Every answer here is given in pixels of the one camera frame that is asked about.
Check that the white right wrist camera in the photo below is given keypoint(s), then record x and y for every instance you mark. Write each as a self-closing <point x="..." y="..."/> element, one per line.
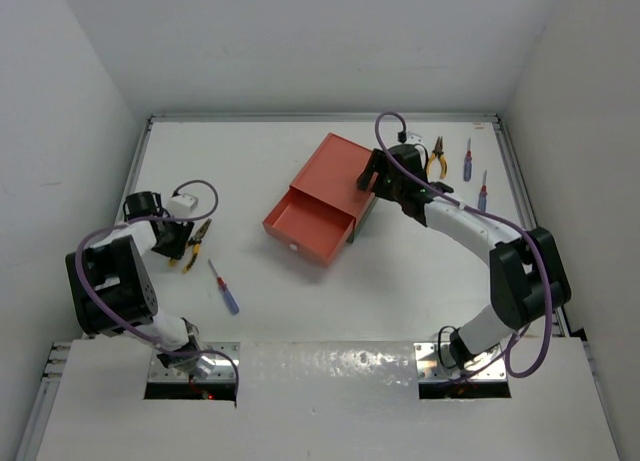
<point x="408" y="137"/>

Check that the orange drawer box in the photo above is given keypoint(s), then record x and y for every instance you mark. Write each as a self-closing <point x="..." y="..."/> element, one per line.
<point x="323" y="207"/>

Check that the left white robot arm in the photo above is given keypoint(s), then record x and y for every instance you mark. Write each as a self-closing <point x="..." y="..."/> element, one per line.
<point x="114" y="268"/>

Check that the white front cover board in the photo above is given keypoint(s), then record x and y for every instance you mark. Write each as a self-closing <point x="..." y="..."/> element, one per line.
<point x="322" y="401"/>

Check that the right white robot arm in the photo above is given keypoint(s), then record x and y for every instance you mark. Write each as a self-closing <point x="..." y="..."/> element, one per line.
<point x="526" y="275"/>

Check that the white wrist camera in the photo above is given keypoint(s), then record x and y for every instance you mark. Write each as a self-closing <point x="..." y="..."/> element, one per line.
<point x="408" y="137"/>
<point x="182" y="205"/>

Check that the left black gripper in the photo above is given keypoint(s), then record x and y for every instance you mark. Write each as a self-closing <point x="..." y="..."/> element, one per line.
<point x="176" y="249"/>

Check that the yellow pliers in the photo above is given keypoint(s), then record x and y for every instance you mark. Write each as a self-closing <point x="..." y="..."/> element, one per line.
<point x="194" y="241"/>
<point x="437" y="155"/>

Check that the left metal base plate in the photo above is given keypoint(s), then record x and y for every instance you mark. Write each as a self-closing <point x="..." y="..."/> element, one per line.
<point x="214" y="366"/>

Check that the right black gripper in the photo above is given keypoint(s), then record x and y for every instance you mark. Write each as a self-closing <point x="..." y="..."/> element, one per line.
<point x="377" y="164"/>

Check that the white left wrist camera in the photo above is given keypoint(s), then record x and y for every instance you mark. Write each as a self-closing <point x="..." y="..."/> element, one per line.
<point x="182" y="205"/>

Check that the blue screwdriver far right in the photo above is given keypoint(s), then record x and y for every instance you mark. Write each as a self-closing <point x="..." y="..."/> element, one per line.
<point x="468" y="162"/>

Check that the blue screwdriver right front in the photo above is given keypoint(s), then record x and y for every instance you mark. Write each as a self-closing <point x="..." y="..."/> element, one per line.
<point x="483" y="193"/>

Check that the blue screwdriver near left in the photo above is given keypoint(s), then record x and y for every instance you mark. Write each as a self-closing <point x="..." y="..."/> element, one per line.
<point x="226" y="294"/>

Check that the blue screwdriver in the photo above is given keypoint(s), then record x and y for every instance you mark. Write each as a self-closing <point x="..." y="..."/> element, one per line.
<point x="483" y="193"/>
<point x="226" y="294"/>
<point x="468" y="162"/>

